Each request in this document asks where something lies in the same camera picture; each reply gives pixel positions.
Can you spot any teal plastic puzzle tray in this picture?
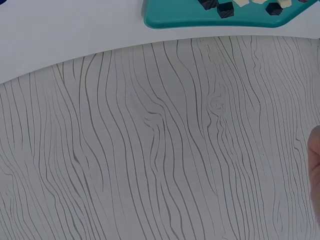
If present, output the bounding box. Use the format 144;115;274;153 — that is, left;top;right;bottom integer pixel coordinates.
142;0;320;29

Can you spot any black hexagon puzzle piece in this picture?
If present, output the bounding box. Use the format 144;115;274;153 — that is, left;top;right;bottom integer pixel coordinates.
265;2;284;16
216;1;235;20
198;0;219;12

